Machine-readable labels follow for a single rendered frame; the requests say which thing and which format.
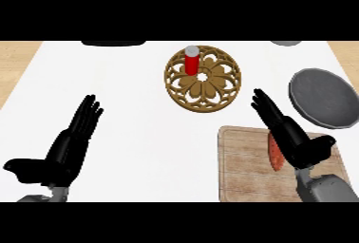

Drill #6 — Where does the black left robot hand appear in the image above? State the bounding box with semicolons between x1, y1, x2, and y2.
4;94;106;189

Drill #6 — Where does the black object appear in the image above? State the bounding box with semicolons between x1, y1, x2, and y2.
80;40;148;47

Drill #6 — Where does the wooden cutting board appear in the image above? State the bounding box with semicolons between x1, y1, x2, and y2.
218;124;354;203

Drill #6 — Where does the brown carved round trivet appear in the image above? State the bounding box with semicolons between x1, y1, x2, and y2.
163;45;244;112

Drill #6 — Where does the orange sweet potato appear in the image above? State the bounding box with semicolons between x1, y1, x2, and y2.
267;132;287;173

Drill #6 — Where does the grey round object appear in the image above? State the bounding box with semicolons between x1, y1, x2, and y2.
270;40;304;47

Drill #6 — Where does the red can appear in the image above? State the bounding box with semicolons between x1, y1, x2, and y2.
184;45;203;77

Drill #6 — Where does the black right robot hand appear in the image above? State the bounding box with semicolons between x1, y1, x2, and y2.
250;88;339;170

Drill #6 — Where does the dark grey pan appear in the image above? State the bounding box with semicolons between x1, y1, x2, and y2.
289;67;359;130

